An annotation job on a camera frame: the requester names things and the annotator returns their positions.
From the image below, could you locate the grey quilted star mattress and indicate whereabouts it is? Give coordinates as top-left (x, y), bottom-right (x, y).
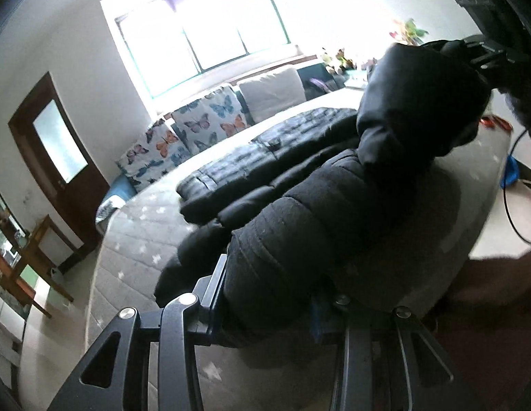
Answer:
top-left (83, 90), bottom-right (512, 411)

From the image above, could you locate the plain beige pillow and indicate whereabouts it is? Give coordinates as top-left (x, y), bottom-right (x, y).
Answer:
top-left (239, 66), bottom-right (307, 124)

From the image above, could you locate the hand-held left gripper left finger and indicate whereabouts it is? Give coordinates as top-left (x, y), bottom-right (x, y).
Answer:
top-left (47, 253), bottom-right (230, 411)

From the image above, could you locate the white stuffed toy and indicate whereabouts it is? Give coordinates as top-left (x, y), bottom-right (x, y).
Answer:
top-left (321, 47), bottom-right (356, 73)

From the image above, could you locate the wooden display cabinet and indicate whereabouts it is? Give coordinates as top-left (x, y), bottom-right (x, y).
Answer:
top-left (0, 175), bottom-right (30, 258)

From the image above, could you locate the wooden table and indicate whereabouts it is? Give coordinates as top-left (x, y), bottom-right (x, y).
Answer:
top-left (0, 215), bottom-right (84, 318)

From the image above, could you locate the dark wooden door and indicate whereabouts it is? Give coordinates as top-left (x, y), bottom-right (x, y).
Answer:
top-left (9, 72), bottom-right (111, 258)

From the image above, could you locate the black puffer jacket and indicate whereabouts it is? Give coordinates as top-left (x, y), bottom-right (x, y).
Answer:
top-left (154, 39), bottom-right (491, 347)

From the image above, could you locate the red cloth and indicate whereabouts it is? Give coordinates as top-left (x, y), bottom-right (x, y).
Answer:
top-left (480, 115), bottom-right (512, 132)

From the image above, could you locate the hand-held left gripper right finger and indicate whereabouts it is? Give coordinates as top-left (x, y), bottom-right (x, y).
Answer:
top-left (310, 293), bottom-right (469, 411)

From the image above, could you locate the butterfly print pillow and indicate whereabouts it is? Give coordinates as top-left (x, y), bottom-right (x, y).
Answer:
top-left (115, 117), bottom-right (193, 193)
top-left (171, 86), bottom-right (251, 152)

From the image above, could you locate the black cable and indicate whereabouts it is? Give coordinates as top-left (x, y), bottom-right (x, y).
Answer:
top-left (500, 127), bottom-right (531, 246)

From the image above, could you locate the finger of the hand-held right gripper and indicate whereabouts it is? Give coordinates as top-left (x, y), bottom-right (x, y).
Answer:
top-left (462, 36), bottom-right (508, 58)
top-left (473, 57), bottom-right (514, 81)

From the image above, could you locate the colourful pinwheel decoration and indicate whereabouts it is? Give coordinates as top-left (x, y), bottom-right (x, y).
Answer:
top-left (390, 18), bottom-right (429, 46)

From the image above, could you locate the white refrigerator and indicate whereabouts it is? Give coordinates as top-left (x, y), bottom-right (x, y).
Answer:
top-left (0, 291), bottom-right (26, 390)

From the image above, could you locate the green framed window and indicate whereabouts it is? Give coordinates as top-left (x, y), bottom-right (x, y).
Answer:
top-left (100, 0), bottom-right (292, 99)

